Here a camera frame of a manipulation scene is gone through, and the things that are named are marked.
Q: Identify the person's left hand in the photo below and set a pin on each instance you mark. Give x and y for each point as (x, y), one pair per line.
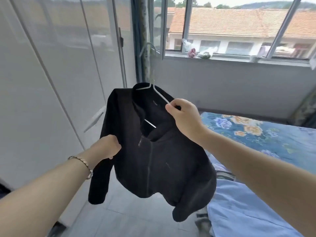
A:
(106, 148)

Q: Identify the person's right hand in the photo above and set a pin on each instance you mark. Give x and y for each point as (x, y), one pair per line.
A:
(187, 118)

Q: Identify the white glossy wardrobe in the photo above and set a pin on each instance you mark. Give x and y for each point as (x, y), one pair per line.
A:
(37, 96)

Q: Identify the person's left forearm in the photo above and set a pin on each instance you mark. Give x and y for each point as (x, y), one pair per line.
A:
(37, 199)

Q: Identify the person's right forearm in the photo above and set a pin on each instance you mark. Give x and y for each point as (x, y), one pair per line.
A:
(259, 175)

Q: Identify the white green bundle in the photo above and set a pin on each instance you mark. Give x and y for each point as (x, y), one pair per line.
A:
(205, 55)

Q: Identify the pink fabric bundle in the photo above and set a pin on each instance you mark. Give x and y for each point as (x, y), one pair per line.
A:
(192, 53)

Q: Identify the white framed window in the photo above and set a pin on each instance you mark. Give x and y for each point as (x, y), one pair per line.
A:
(222, 57)

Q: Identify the clear plastic bag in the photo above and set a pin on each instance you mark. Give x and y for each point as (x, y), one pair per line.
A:
(186, 44)

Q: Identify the small white cup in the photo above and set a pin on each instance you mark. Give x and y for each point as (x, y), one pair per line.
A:
(255, 59)

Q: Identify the blue floral curtain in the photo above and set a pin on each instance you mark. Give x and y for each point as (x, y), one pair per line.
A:
(144, 34)
(306, 111)

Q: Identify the blue floral bed quilt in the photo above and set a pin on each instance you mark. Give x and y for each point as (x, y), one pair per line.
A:
(284, 145)

